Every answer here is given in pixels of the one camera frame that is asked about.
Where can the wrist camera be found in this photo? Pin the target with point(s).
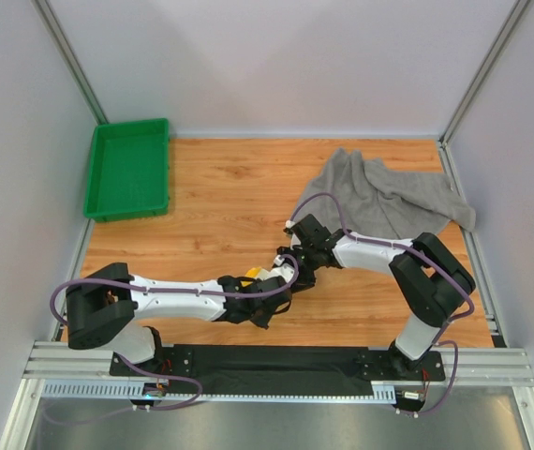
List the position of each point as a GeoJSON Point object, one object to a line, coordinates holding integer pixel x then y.
{"type": "Point", "coordinates": [289, 230]}
{"type": "Point", "coordinates": [284, 266]}

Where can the left aluminium corner post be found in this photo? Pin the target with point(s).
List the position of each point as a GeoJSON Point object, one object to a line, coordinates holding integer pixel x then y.
{"type": "Point", "coordinates": [61, 42]}

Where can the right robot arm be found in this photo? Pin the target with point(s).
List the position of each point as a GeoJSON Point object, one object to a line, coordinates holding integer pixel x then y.
{"type": "Point", "coordinates": [433, 282]}

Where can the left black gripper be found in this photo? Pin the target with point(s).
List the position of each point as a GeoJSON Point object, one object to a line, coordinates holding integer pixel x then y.
{"type": "Point", "coordinates": [257, 309]}

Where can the grey towel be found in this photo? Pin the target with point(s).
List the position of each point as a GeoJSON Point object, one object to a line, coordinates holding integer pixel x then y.
{"type": "Point", "coordinates": [379, 202]}

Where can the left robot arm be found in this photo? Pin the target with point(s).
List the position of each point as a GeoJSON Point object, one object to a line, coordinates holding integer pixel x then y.
{"type": "Point", "coordinates": [104, 310]}

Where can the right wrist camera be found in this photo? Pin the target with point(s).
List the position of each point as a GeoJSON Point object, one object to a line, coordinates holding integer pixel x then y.
{"type": "Point", "coordinates": [289, 230]}

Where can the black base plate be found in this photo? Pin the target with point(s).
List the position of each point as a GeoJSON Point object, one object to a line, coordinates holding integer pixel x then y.
{"type": "Point", "coordinates": [291, 371]}

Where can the green plastic tray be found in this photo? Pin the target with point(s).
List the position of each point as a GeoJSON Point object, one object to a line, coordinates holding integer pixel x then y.
{"type": "Point", "coordinates": [128, 174]}

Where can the aluminium corner post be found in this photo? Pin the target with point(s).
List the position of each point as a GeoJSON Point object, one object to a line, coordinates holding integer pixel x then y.
{"type": "Point", "coordinates": [61, 42]}
{"type": "Point", "coordinates": [500, 42]}

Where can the right aluminium corner post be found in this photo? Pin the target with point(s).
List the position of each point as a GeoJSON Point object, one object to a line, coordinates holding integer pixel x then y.
{"type": "Point", "coordinates": [500, 42]}

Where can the aluminium frame rail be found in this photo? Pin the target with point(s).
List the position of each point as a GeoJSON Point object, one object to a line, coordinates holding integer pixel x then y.
{"type": "Point", "coordinates": [66, 373]}

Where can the yellow green patterned towel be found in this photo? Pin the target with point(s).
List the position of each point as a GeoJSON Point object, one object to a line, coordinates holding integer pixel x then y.
{"type": "Point", "coordinates": [254, 274]}

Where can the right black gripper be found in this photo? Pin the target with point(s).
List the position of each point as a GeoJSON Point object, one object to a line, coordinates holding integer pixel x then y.
{"type": "Point", "coordinates": [292, 256]}

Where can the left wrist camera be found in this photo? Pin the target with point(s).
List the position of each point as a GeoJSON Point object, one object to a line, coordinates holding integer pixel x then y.
{"type": "Point", "coordinates": [284, 266]}

